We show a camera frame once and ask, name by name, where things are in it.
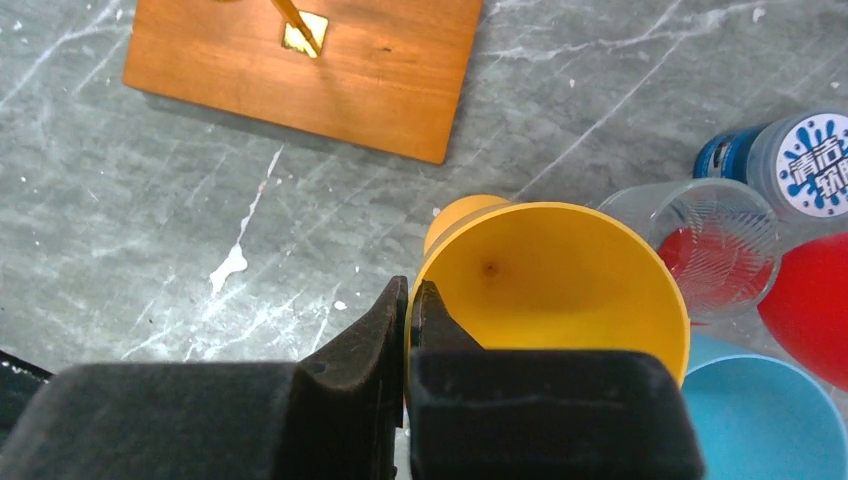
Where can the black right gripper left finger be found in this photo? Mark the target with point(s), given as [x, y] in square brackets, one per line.
[331, 415]

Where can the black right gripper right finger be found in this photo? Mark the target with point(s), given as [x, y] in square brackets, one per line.
[538, 414]

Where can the orange wine glass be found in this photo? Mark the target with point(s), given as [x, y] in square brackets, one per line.
[553, 275]

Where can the light blue wine glass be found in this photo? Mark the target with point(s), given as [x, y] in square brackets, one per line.
[757, 417]

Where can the clear wine glass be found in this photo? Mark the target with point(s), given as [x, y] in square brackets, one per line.
[710, 205]

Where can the gold wire wine glass rack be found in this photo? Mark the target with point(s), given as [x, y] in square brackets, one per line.
[389, 76]

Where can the red wine glass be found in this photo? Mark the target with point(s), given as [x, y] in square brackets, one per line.
[806, 307]

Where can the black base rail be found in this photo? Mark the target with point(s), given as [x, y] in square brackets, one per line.
[20, 380]

